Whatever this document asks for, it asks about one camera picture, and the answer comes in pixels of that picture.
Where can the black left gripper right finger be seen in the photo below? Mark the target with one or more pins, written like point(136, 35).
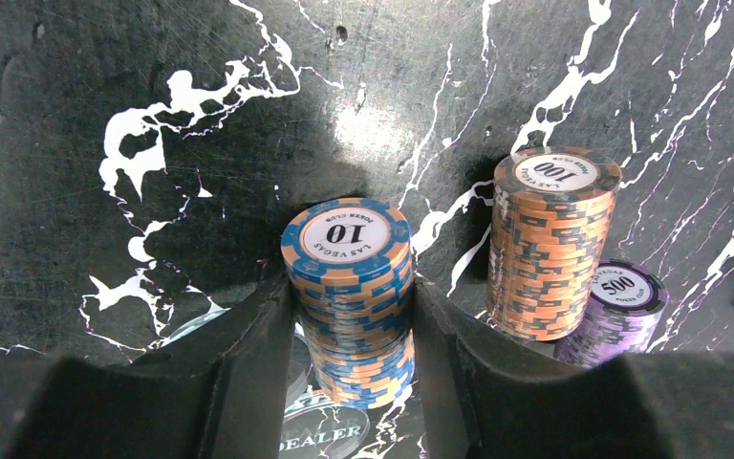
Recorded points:
point(487, 396)

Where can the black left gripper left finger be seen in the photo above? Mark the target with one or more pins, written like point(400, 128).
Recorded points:
point(218, 392)

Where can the clear blank acrylic button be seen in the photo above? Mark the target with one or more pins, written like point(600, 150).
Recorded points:
point(300, 367)

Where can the clear dealer button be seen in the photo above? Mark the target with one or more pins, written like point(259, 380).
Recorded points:
point(314, 426)

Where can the purple poker chip stack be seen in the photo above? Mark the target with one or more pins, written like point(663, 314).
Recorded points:
point(623, 310)

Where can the orange grey poker chip stack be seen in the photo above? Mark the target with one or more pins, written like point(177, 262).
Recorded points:
point(551, 214)

